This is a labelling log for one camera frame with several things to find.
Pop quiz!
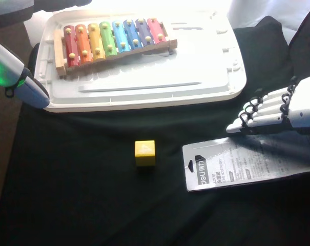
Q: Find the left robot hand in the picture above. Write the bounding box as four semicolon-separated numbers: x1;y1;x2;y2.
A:
0;0;93;110

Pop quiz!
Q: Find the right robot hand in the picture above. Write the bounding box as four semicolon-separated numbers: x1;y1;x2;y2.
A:
225;74;310;214

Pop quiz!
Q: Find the clear pliers blister pack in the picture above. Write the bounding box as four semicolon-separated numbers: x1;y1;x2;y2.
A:
182;134;310;192

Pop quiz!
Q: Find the rainbow wooden xylophone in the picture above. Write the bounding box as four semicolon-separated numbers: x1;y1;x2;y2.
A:
53;17;178;77

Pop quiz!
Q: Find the white plastic lid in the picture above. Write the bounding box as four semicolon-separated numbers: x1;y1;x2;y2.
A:
33;10;247;113

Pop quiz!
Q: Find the black table cloth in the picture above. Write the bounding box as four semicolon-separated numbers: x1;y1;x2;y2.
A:
0;15;310;246

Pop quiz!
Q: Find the yellow wooden cube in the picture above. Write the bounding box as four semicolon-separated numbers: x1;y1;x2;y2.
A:
135;140;156;167

